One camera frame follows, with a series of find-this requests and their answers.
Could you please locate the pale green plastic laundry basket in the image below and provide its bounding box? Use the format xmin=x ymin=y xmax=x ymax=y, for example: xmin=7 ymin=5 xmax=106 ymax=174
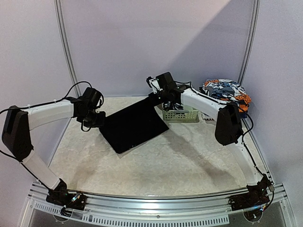
xmin=162 ymin=105 xmax=199 ymax=123

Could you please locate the corner wall post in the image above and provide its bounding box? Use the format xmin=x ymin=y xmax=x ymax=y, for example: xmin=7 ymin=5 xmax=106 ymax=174
xmin=238 ymin=0 xmax=260 ymax=85
xmin=54 ymin=0 xmax=78 ymax=85

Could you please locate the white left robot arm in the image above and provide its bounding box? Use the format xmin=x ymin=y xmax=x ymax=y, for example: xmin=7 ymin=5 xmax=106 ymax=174
xmin=1 ymin=97 xmax=106 ymax=205

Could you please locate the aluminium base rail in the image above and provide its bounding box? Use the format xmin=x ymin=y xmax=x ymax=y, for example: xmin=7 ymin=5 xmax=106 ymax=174
xmin=20 ymin=183 xmax=296 ymax=227

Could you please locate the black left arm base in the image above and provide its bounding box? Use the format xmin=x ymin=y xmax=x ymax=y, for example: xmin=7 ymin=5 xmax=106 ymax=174
xmin=46 ymin=178 xmax=88 ymax=210

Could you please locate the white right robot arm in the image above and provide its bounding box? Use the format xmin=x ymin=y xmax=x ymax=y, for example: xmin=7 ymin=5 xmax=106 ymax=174
xmin=148 ymin=87 xmax=272 ymax=206

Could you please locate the black t-shirt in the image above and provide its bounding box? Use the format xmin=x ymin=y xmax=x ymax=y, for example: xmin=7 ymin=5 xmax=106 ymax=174
xmin=99 ymin=97 xmax=169 ymax=154

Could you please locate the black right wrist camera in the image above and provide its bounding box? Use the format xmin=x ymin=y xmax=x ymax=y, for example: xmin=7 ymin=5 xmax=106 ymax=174
xmin=146 ymin=72 xmax=177 ymax=94

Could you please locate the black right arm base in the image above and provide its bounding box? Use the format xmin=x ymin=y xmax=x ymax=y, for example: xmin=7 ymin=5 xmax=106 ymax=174
xmin=228 ymin=175 xmax=275 ymax=211

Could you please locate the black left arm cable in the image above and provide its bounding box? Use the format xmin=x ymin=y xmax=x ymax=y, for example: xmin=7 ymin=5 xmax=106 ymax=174
xmin=0 ymin=81 xmax=93 ymax=161

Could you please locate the left corner wall post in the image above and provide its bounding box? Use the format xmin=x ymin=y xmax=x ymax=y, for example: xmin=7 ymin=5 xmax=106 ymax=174
xmin=54 ymin=0 xmax=78 ymax=85

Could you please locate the orange blue patterned folded garment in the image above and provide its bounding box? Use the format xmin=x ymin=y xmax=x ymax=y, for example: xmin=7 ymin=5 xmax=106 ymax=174
xmin=202 ymin=78 xmax=252 ymax=113

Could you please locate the right corner wall post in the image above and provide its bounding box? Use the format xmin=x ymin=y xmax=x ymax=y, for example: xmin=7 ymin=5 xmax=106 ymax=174
xmin=238 ymin=0 xmax=260 ymax=85

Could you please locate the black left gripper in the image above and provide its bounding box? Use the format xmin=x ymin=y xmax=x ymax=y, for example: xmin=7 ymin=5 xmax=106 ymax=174
xmin=80 ymin=108 xmax=106 ymax=128

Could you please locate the black white patterned garment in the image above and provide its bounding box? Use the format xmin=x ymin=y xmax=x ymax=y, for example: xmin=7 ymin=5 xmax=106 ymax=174
xmin=162 ymin=101 xmax=184 ymax=111

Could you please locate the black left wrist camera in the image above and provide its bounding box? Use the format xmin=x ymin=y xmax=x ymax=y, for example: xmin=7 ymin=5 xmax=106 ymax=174
xmin=81 ymin=87 xmax=104 ymax=110

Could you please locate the dark folded clothes stack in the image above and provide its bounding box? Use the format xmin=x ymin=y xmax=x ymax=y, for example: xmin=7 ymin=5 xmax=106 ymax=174
xmin=198 ymin=86 xmax=248 ymax=121

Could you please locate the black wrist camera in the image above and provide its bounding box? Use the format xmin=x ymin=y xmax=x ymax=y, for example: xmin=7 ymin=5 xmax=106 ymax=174
xmin=81 ymin=87 xmax=104 ymax=110
xmin=146 ymin=72 xmax=177 ymax=94

